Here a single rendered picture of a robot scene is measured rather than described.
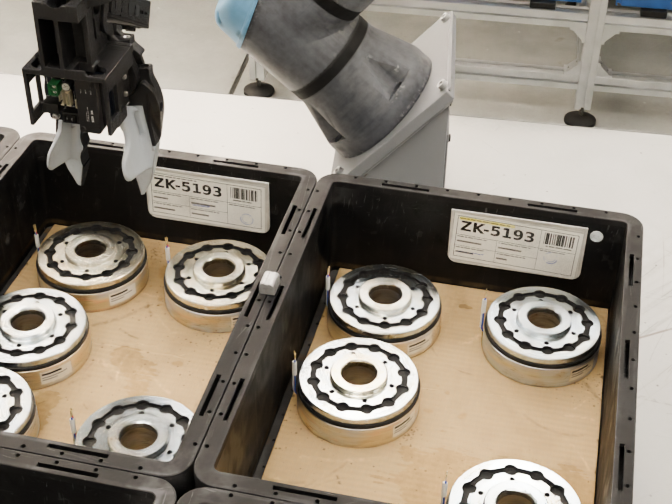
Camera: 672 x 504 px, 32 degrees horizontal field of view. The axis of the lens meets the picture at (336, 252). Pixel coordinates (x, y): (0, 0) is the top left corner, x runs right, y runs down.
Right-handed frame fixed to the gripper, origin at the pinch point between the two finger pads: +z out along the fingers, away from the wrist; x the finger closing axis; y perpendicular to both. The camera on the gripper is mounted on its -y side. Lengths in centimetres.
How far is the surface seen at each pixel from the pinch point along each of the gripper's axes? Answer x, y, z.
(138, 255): 1.4, -0.2, 9.4
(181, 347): 8.2, 7.8, 12.5
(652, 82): 59, -184, 82
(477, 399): 35.1, 8.1, 12.5
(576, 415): 43.5, 8.0, 12.5
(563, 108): 39, -190, 96
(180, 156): 3.5, -7.7, 2.6
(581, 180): 42, -49, 26
